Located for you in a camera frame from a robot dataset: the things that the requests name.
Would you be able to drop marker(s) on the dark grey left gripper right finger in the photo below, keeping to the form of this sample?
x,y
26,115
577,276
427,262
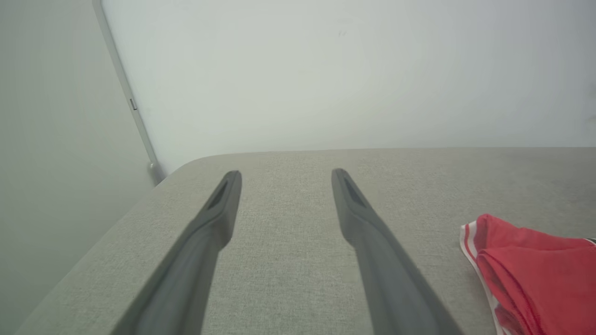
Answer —
x,y
396,279

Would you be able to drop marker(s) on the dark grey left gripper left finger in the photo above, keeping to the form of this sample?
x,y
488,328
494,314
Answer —
x,y
186,279

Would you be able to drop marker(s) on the red Bulls 23 jersey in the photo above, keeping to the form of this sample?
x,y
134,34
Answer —
x,y
535,279

